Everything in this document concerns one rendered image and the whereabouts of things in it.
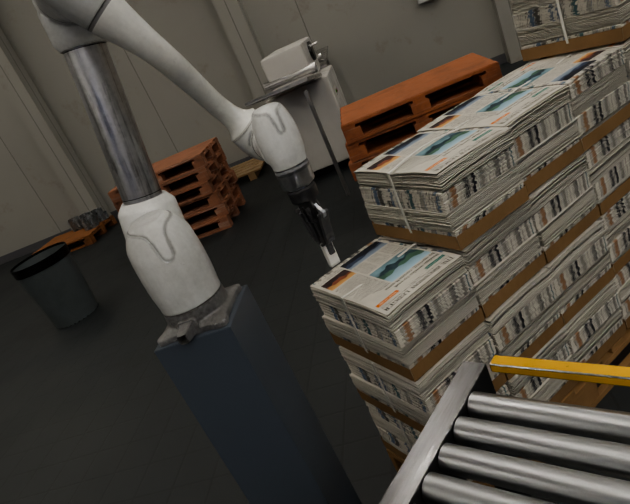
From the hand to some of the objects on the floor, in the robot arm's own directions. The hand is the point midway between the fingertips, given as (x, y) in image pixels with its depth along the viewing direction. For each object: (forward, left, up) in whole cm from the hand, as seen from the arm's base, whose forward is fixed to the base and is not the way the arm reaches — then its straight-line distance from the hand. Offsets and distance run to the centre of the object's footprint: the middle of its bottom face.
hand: (330, 253), depth 148 cm
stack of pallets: (+37, +276, -96) cm, 295 cm away
